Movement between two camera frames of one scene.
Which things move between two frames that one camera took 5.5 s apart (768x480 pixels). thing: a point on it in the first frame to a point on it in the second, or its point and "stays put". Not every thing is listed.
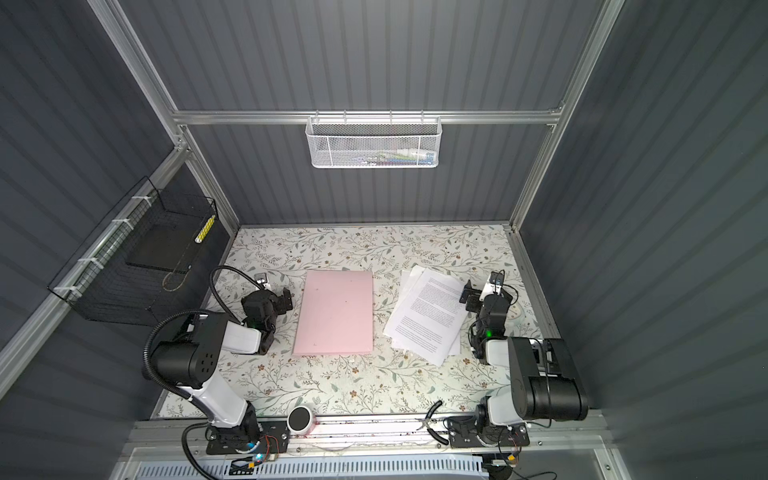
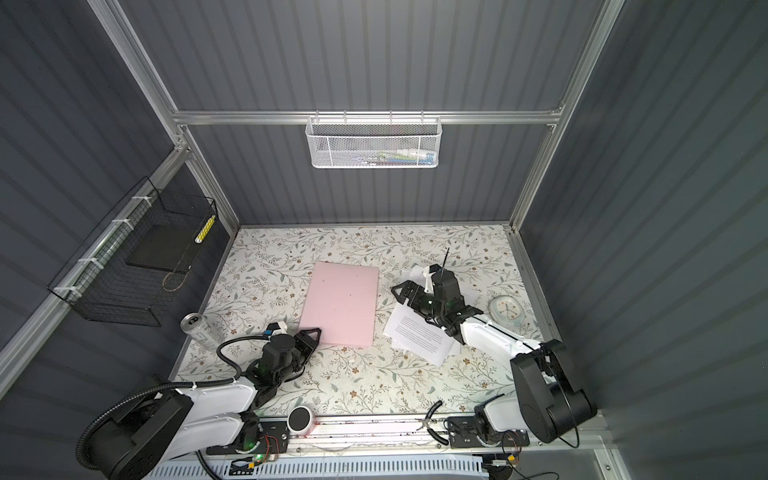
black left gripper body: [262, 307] to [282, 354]
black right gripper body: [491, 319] to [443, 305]
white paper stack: [426, 320] stays put
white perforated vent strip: [395, 468] stays put
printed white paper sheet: [429, 318] stays put
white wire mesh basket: [374, 141] stays put
